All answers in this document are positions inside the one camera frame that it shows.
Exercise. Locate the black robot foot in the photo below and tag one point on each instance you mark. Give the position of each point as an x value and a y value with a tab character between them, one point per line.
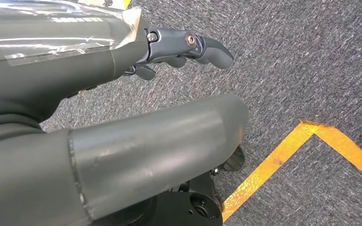
232	160

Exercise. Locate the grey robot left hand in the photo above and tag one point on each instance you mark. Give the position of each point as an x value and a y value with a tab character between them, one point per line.
59	62

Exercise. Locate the ribbed grey left arm sleeve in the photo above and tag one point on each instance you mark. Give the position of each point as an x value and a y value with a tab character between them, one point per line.
0	129

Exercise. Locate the yellow tape floor square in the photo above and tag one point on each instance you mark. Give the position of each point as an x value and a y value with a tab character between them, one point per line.
307	129

